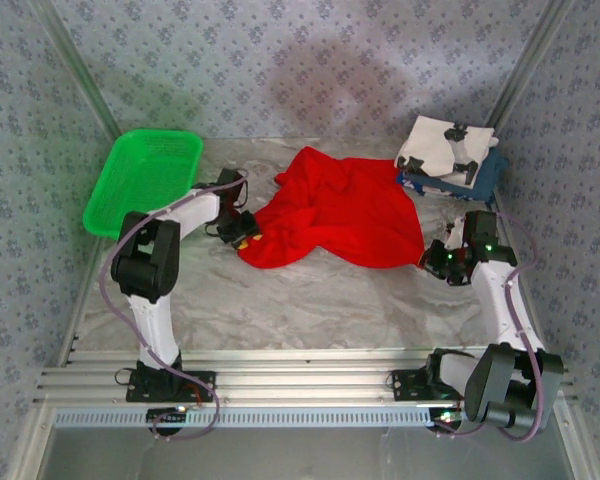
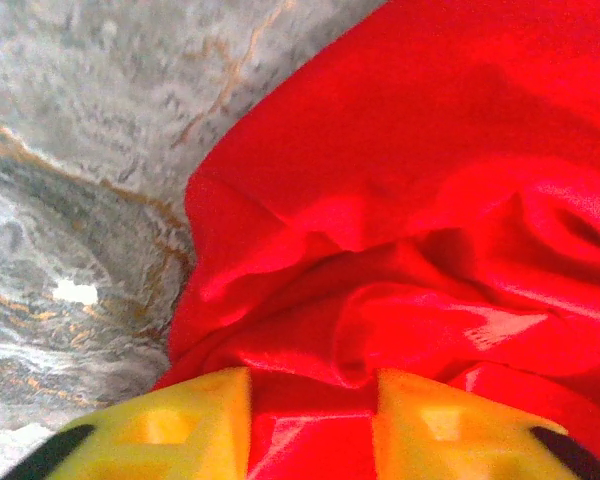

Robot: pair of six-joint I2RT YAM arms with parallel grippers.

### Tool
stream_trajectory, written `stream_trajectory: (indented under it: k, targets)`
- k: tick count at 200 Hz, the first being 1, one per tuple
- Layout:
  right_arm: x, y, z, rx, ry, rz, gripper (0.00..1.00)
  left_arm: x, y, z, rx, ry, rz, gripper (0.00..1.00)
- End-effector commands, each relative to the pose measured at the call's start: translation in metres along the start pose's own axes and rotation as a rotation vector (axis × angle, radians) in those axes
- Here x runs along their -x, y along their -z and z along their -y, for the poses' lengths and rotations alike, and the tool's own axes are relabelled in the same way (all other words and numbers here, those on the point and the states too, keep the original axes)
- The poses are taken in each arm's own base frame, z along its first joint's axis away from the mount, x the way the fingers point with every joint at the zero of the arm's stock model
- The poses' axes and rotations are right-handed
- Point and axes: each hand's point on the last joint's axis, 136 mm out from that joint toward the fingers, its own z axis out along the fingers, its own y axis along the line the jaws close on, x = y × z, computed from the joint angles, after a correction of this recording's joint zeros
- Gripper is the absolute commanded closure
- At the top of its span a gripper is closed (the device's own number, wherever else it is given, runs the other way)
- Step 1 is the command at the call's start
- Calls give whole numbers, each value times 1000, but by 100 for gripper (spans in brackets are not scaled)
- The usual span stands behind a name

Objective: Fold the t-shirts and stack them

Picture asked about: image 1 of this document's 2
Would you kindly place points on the red printed t-shirt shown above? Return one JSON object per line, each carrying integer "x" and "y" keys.
{"x": 340, "y": 215}

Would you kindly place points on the green plastic basket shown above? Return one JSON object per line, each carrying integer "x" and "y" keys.
{"x": 140, "y": 175}

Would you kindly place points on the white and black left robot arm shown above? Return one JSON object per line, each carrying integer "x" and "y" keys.
{"x": 150, "y": 320}

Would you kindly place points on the folded blue t-shirt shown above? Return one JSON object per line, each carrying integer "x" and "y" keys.
{"x": 487, "y": 180}

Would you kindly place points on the folded white t-shirt black print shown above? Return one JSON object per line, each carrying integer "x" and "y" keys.
{"x": 430, "y": 142}

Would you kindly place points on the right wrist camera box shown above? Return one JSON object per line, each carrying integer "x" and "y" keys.
{"x": 456, "y": 234}

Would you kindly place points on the aluminium table side rail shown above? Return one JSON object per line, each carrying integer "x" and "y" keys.
{"x": 504, "y": 215}
{"x": 80, "y": 310}

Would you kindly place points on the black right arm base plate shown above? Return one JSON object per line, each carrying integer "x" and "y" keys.
{"x": 410, "y": 387}

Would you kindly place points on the aluminium mounting rail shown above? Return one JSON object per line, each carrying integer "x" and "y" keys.
{"x": 300, "y": 380}

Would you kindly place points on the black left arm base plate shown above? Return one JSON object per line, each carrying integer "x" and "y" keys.
{"x": 200, "y": 387}

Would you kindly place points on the aluminium frame post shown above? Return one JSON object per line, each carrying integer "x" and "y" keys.
{"x": 87, "y": 85}
{"x": 525, "y": 65}

